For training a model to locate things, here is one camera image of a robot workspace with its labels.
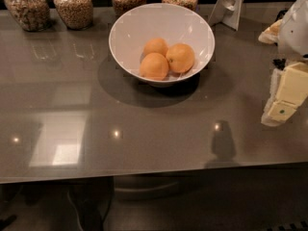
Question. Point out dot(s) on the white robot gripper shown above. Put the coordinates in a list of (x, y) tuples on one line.
[(295, 33)]

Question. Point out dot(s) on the orange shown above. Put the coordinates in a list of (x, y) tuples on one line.
[(154, 66), (155, 45), (180, 57)]

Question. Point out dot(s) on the white ceramic bowl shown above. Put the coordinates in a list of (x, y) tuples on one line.
[(172, 23)]

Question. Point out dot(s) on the leftmost glass grain jar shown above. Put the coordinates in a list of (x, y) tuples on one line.
[(30, 15)]

